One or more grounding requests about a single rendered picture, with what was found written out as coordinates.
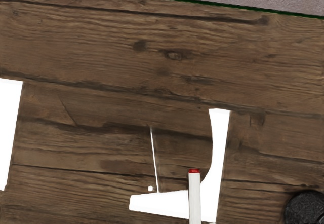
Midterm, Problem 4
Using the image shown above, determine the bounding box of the white pen with red cap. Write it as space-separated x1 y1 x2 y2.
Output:
188 168 201 224

